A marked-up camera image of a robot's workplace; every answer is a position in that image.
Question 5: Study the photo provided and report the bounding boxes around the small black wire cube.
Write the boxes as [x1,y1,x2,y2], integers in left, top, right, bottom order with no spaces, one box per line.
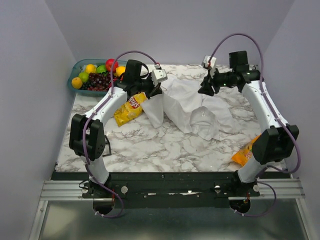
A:
[102,135,112,157]

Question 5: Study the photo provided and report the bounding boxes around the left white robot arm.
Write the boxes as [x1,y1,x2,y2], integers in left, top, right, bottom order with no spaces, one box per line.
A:
[69,59,168,198]

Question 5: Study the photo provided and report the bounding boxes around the orange snack bag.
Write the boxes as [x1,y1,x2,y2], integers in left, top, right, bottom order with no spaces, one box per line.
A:
[231,135,260,167]

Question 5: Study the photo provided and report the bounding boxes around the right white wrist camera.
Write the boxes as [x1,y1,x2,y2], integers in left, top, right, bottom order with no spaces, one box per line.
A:
[201,55,217,75]

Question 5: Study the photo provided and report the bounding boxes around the red apple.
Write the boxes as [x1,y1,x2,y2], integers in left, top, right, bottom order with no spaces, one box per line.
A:
[105,58,119,73]

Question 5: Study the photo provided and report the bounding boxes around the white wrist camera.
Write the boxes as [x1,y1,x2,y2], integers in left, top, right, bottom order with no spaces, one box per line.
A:
[201,55,217,75]
[151,63,168,86]

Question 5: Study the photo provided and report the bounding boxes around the yellow lemon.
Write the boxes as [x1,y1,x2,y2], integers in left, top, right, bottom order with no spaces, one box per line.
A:
[115,66,126,77]

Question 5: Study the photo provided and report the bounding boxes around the green apple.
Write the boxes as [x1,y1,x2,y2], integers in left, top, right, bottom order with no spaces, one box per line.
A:
[96,65,107,74]

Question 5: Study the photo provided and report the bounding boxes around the dark purple grapes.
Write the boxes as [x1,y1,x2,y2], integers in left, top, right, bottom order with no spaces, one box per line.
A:
[80,72,111,92]

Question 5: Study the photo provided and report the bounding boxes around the teal fruit basket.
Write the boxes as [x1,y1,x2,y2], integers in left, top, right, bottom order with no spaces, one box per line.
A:
[66,58,131,97]

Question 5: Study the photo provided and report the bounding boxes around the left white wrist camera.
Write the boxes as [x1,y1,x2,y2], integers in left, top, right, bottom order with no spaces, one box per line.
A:
[151,63,168,86]

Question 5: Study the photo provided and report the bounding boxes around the aluminium extrusion rail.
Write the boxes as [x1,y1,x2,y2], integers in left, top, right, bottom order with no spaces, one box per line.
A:
[40,178,306,201]

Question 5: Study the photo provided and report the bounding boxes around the yellow Lays chip bag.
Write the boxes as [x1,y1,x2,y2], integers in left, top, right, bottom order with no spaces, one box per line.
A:
[113,92,147,127]

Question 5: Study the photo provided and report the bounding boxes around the white shirt garment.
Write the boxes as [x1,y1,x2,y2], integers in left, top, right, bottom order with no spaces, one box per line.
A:
[141,78,235,141]

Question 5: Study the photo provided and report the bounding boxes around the orange fruit front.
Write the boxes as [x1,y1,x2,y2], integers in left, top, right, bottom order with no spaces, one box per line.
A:
[71,77,83,90]

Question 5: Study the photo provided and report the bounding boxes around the green lime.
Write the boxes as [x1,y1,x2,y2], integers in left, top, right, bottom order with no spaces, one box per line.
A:
[78,72,89,83]

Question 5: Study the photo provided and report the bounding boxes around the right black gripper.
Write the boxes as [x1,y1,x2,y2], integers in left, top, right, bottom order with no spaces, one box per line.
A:
[198,66,236,97]

